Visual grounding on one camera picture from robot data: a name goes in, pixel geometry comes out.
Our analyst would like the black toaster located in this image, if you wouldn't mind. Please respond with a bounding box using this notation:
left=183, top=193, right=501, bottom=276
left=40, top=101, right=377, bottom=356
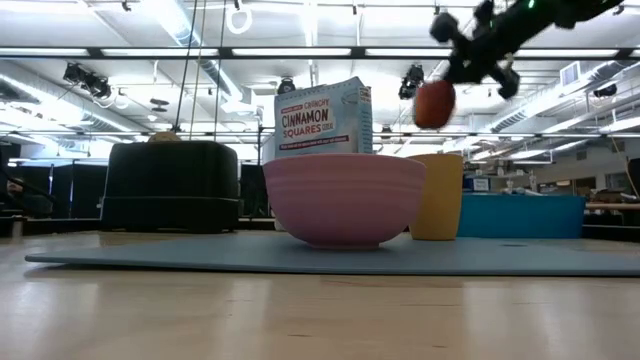
left=101, top=140, right=241, bottom=234

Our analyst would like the cinnamon squares cereal box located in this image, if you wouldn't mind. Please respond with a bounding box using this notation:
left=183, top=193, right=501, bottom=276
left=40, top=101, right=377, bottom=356
left=273, top=76, right=374, bottom=161

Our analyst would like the black hanging cable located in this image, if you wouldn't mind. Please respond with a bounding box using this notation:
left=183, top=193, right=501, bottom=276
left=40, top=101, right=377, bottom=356
left=213, top=0, right=227, bottom=142
left=172, top=0, right=199, bottom=133

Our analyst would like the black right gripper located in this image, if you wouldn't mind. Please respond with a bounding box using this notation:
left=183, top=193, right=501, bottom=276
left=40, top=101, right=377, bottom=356
left=429, top=0, right=522, bottom=101

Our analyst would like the toasted bagel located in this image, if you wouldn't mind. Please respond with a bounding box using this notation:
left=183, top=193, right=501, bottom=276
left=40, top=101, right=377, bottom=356
left=147, top=130, right=183, bottom=144

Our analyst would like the blue placemat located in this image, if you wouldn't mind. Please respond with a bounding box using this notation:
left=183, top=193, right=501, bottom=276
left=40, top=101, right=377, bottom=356
left=24, top=232, right=640, bottom=278

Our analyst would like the silver ventilation duct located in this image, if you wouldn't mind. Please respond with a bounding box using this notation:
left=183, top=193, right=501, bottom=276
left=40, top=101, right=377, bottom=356
left=144, top=0, right=257, bottom=117

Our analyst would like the white hanging ring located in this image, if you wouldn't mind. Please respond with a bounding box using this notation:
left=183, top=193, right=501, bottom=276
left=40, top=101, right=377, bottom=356
left=225, top=3, right=254, bottom=36

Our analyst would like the blue plastic bin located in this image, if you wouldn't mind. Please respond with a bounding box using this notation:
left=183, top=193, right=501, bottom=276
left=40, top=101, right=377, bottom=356
left=457, top=193, right=587, bottom=240

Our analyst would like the red yellow apple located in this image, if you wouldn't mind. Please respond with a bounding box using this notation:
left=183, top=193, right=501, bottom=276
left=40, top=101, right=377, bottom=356
left=412, top=79, right=457, bottom=131

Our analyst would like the pink bowl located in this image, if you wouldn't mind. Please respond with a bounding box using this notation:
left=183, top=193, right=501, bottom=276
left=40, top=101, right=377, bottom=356
left=262, top=152, right=428, bottom=251

